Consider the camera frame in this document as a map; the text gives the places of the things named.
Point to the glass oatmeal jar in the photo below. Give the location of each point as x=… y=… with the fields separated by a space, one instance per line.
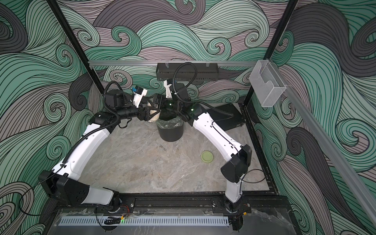
x=153 y=110

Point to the clear acrylic wall holder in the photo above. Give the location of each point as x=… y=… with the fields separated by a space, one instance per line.
x=266 y=80

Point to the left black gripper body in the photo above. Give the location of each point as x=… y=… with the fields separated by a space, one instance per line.
x=140 y=115

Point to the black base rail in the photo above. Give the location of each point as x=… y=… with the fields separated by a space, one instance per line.
x=214 y=202

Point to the white slotted cable duct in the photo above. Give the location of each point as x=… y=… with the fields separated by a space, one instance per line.
x=221 y=221

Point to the black wall shelf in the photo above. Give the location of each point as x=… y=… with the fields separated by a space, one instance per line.
x=203 y=71

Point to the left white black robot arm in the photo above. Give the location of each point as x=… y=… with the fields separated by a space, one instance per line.
x=62 y=182

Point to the clear plastic bin liner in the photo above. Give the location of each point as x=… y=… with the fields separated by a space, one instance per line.
x=170 y=123

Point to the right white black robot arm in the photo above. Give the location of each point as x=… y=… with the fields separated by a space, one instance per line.
x=237 y=156

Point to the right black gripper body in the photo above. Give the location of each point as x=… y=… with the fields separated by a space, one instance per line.
x=168 y=105

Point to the light green jar lid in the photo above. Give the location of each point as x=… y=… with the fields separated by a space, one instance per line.
x=207 y=157

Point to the black trash bin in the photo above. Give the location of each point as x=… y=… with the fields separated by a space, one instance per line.
x=170 y=127

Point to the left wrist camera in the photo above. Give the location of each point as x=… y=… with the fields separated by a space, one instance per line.
x=138 y=94

